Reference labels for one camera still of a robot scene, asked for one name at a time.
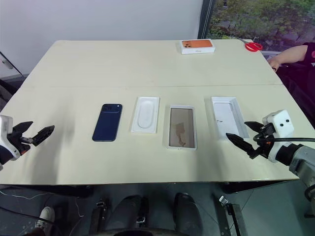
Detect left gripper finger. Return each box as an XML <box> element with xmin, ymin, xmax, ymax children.
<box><xmin>11</xmin><ymin>120</ymin><xmax>34</xmax><ymax>136</ymax></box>
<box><xmin>31</xmin><ymin>125</ymin><xmax>56</xmax><ymax>148</ymax></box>

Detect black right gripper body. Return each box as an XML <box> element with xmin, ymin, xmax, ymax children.
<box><xmin>252</xmin><ymin>123</ymin><xmax>276</xmax><ymax>159</ymax></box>

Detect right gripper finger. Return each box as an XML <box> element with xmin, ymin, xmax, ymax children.
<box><xmin>244</xmin><ymin>120</ymin><xmax>265</xmax><ymax>135</ymax></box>
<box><xmin>225</xmin><ymin>132</ymin><xmax>259</xmax><ymax>160</ymax></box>

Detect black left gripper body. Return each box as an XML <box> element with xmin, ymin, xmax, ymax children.
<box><xmin>6</xmin><ymin>132</ymin><xmax>34</xmax><ymax>155</ymax></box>

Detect box with brown card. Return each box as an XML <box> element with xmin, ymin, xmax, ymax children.
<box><xmin>167</xmin><ymin>104</ymin><xmax>198</xmax><ymax>150</ymax></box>

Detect dark blue smartphone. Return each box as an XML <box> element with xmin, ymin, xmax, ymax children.
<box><xmin>92</xmin><ymin>103</ymin><xmax>123</xmax><ymax>143</ymax></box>

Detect deep white phone box lid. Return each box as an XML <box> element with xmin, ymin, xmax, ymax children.
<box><xmin>211</xmin><ymin>96</ymin><xmax>250</xmax><ymax>142</ymax></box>

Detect orange printed phone box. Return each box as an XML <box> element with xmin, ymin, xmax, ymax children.
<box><xmin>181</xmin><ymin>39</ymin><xmax>217</xmax><ymax>56</ymax></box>

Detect bystander bare hand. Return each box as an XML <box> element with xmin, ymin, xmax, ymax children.
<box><xmin>267</xmin><ymin>56</ymin><xmax>282</xmax><ymax>72</ymax></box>

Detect bystander black clothing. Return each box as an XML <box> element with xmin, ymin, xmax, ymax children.
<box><xmin>275</xmin><ymin>42</ymin><xmax>315</xmax><ymax>120</ymax></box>

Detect black metal bar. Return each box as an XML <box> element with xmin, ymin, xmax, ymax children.
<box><xmin>218</xmin><ymin>195</ymin><xmax>250</xmax><ymax>236</ymax></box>

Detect white sneaker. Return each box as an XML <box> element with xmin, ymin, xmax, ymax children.
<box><xmin>35</xmin><ymin>206</ymin><xmax>56</xmax><ymax>230</ymax></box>

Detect dark rounded shape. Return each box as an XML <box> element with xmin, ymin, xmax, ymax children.
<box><xmin>173</xmin><ymin>192</ymin><xmax>205</xmax><ymax>234</ymax></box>

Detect white moulded tray insert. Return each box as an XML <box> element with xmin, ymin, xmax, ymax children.
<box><xmin>130</xmin><ymin>96</ymin><xmax>160</xmax><ymax>134</ymax></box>

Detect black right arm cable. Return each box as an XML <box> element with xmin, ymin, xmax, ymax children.
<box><xmin>252</xmin><ymin>136</ymin><xmax>315</xmax><ymax>148</ymax></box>

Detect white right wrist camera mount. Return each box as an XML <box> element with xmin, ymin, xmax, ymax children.
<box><xmin>261</xmin><ymin>109</ymin><xmax>295</xmax><ymax>164</ymax></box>

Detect glass panel with bracket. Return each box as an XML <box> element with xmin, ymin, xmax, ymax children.
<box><xmin>0</xmin><ymin>50</ymin><xmax>26</xmax><ymax>80</ymax></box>

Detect red handled scissors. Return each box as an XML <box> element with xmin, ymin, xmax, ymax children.
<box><xmin>237</xmin><ymin>37</ymin><xmax>263</xmax><ymax>53</ymax></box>

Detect black clamp bracket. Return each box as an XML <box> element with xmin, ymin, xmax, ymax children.
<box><xmin>91</xmin><ymin>197</ymin><xmax>109</xmax><ymax>235</ymax></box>

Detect dark window frame post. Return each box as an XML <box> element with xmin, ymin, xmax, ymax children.
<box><xmin>197</xmin><ymin>0</ymin><xmax>214</xmax><ymax>40</ymax></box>

